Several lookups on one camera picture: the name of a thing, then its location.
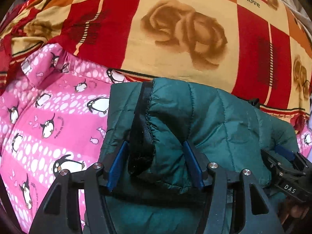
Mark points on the red orange rose blanket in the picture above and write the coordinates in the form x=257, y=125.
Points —
x=254, y=49

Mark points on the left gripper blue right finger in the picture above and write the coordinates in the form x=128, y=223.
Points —
x=197, y=165

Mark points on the pink penguin bed sheet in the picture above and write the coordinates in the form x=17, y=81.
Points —
x=53, y=124

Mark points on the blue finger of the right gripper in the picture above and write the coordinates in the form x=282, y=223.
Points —
x=287, y=154

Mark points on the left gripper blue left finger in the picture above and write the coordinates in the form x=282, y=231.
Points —
x=115, y=164

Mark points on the person right hand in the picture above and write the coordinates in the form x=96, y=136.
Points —
x=292, y=208

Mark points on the green quilted puffer jacket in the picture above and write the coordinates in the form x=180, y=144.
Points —
x=155, y=193

